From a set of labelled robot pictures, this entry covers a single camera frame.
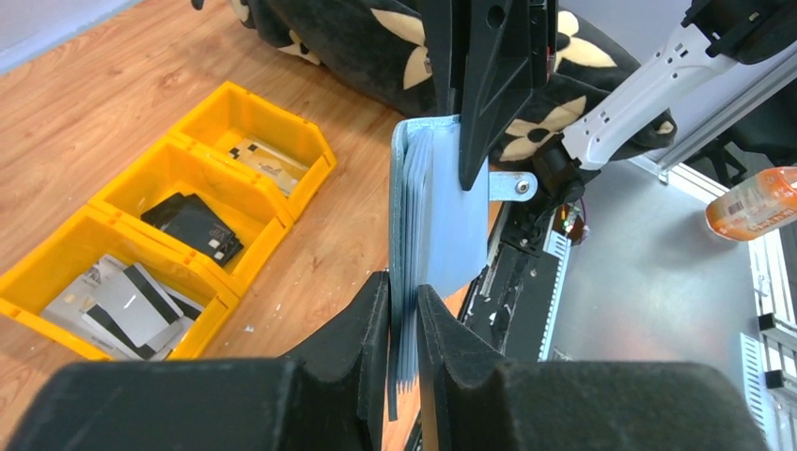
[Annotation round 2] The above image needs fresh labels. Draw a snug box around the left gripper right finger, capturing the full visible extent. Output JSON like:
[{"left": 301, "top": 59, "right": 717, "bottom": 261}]
[{"left": 417, "top": 285, "right": 767, "bottom": 450}]

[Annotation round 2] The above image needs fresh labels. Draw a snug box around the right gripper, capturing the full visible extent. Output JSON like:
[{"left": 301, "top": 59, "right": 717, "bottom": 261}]
[{"left": 418, "top": 0, "right": 558, "bottom": 191}]

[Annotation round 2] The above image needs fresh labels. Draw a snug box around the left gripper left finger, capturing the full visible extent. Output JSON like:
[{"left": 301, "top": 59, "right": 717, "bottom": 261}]
[{"left": 8, "top": 272, "right": 390, "bottom": 450}]

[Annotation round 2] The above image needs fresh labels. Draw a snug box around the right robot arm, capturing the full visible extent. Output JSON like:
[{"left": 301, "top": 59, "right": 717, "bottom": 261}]
[{"left": 419, "top": 1, "right": 796, "bottom": 204}]

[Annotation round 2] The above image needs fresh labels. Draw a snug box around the gold cards stack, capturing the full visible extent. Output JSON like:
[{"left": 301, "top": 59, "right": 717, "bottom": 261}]
[{"left": 227, "top": 139, "right": 308, "bottom": 196}]

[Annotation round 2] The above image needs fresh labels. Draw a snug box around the black cards stack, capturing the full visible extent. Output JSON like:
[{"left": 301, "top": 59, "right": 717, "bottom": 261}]
[{"left": 141, "top": 193, "right": 244, "bottom": 267}]

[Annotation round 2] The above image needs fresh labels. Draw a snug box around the white grey cards stack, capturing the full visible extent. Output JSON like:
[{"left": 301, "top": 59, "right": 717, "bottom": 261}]
[{"left": 41, "top": 254, "right": 205, "bottom": 361}]

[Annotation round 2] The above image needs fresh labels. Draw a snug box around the black floral plush blanket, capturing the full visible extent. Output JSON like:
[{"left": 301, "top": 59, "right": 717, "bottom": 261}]
[{"left": 229, "top": 1, "right": 640, "bottom": 171}]

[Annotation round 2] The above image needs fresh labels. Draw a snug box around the middle yellow bin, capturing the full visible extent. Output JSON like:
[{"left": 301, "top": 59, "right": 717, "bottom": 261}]
[{"left": 89, "top": 136, "right": 294, "bottom": 297}]

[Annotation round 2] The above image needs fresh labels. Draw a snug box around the yellow bin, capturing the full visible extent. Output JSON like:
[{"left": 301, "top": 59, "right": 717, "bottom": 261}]
[
  {"left": 168, "top": 81, "right": 337, "bottom": 219},
  {"left": 89, "top": 136, "right": 294, "bottom": 297},
  {"left": 1, "top": 207, "right": 240, "bottom": 362}
]

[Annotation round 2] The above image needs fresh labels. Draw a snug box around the right yellow bin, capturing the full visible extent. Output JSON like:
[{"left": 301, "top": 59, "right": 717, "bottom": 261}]
[{"left": 168, "top": 81, "right": 337, "bottom": 219}]

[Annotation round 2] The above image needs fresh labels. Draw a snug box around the left yellow bin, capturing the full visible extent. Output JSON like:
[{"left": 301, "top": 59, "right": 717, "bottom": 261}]
[{"left": 1, "top": 207, "right": 240, "bottom": 362}]

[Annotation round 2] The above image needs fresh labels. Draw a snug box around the orange drink bottle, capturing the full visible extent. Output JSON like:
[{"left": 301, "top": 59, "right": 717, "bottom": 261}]
[{"left": 705, "top": 166, "right": 796, "bottom": 241}]

